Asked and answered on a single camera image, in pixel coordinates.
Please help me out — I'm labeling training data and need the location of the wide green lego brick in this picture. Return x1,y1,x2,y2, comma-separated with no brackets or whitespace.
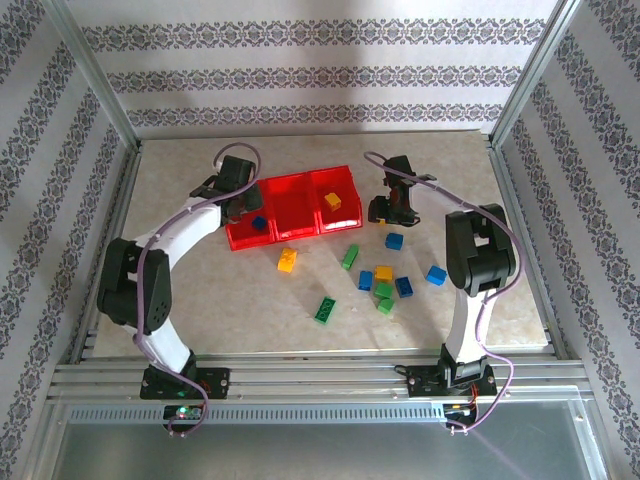
313,296,338,326

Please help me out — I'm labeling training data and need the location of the left controller board with lights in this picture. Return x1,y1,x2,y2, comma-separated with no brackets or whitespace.
163,404,204,422

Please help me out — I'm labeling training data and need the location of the grey metal sheet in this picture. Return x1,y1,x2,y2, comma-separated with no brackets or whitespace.
47,419,596,480

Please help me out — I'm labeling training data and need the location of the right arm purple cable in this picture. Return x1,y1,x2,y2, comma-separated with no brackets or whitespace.
363,151,525,435

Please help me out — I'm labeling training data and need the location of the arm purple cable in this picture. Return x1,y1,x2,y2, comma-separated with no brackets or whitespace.
363,151,525,435
133,142,264,437

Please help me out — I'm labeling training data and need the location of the aluminium side rail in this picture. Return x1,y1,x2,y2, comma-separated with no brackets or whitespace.
487,142,570,360
69,142,144,364

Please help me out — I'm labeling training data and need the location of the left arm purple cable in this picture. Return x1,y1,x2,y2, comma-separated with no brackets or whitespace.
133,142,264,437

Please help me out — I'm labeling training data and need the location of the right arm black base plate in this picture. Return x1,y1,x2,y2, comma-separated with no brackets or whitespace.
406,364,497,400

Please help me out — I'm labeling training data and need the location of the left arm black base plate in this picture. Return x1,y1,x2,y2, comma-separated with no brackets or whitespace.
140,366,233,400

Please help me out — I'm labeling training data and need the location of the aluminium frame post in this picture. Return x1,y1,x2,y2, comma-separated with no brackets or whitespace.
39,0,144,151
487,0,585,150

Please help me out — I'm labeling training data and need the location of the aluminium mounting rail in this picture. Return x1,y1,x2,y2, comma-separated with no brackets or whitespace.
47,349,587,407

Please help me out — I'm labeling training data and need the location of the grey slotted cable duct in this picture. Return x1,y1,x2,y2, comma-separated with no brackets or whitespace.
64,403,451,426

